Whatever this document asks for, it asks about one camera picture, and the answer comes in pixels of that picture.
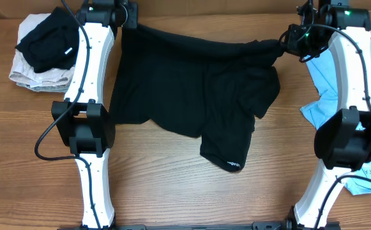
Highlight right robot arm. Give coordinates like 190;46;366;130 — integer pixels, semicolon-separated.
276;1;371;230

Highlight folded black garment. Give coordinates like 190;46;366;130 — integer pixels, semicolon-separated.
15;7;79;73

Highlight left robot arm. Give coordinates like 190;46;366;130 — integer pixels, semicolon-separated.
51;0;138;229

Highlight folded grey garment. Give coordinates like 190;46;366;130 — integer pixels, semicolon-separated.
16;82;70;93

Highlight black polo shirt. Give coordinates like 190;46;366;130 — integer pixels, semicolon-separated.
109;25;284;172

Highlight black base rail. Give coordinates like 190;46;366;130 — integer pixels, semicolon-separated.
57;220;342;230

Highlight light blue t-shirt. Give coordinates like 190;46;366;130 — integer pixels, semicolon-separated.
301;50;371;196

